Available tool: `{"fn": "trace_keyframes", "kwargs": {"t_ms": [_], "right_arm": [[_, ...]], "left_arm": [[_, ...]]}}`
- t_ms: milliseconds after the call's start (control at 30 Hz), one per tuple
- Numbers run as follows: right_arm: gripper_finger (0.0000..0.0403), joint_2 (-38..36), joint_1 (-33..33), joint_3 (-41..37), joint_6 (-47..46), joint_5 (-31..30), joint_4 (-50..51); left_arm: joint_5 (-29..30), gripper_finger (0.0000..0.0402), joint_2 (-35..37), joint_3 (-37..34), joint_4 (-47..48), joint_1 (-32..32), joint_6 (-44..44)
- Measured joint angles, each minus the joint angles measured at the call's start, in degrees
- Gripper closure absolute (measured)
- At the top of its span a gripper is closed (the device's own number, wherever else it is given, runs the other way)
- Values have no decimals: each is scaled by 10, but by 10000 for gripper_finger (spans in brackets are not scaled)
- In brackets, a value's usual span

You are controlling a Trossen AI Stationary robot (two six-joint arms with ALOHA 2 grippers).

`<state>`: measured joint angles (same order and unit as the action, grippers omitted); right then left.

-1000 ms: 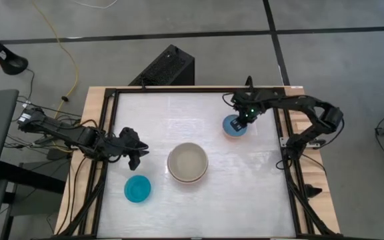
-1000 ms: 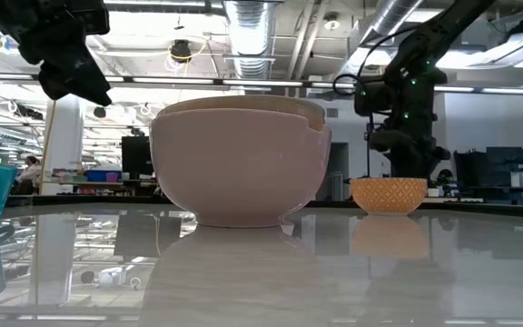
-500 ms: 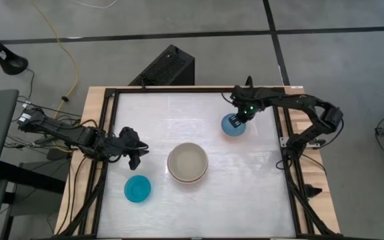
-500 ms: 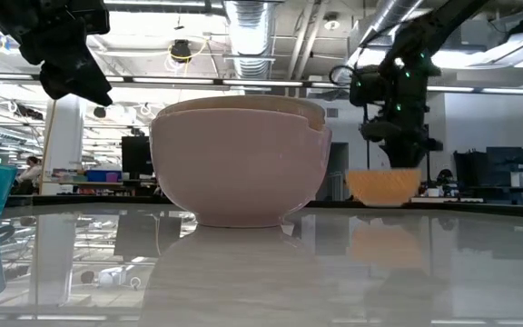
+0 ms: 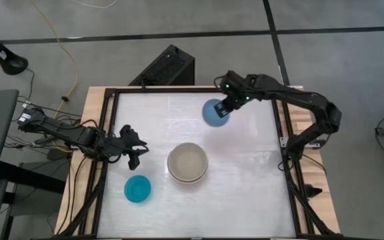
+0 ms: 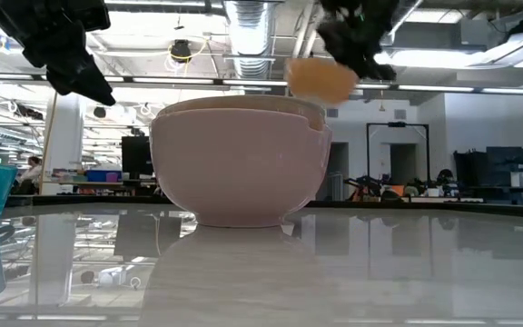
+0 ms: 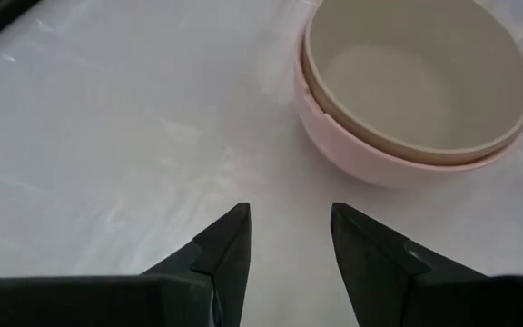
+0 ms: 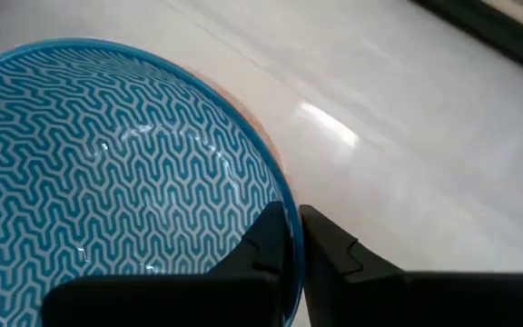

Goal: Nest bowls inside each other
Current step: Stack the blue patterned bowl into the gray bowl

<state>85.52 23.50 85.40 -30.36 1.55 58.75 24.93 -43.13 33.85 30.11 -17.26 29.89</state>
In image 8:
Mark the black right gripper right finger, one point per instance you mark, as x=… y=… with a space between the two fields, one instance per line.
x=379 y=300

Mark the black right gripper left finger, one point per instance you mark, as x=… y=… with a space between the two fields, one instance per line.
x=225 y=300

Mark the blue zigzag patterned bowl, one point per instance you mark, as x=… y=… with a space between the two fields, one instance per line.
x=107 y=159

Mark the white table cover sheet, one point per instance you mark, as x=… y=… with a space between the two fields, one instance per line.
x=379 y=136

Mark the black metal table frame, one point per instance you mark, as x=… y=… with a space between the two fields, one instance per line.
x=493 y=32

